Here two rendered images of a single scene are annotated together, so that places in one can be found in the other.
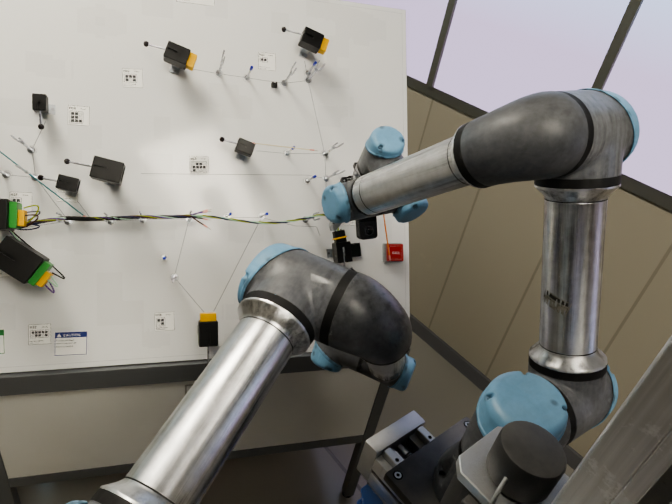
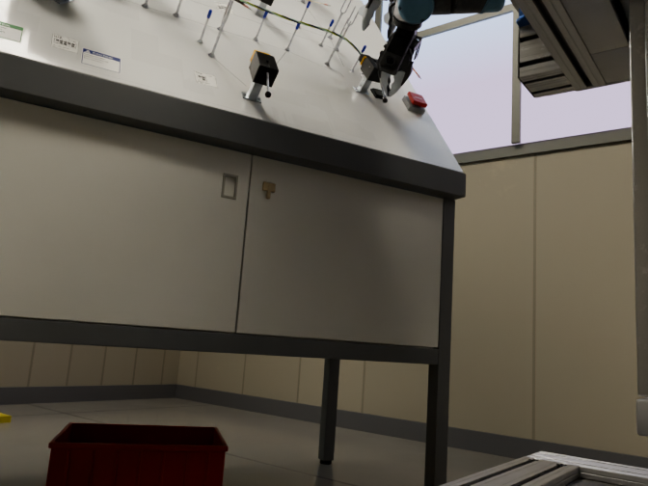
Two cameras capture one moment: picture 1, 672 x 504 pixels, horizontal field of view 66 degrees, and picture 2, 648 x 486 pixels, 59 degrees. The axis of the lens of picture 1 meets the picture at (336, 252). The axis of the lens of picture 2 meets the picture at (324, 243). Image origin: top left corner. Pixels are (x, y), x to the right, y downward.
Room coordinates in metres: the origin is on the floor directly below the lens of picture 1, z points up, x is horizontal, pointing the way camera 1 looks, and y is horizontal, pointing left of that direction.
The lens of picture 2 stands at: (-0.24, 0.25, 0.40)
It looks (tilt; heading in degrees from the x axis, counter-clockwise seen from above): 10 degrees up; 353
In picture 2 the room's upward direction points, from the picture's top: 4 degrees clockwise
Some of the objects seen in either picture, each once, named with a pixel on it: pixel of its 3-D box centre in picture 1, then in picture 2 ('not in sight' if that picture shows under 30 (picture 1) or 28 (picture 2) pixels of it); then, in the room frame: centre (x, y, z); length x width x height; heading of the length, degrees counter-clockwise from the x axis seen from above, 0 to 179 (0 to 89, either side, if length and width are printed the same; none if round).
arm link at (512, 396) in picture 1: (515, 425); not in sight; (0.54, -0.32, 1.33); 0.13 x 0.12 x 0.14; 131
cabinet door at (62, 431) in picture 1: (106, 422); (111, 221); (0.91, 0.54, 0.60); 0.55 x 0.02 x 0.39; 112
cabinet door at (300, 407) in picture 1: (294, 404); (350, 257); (1.11, 0.03, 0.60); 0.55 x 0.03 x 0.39; 112
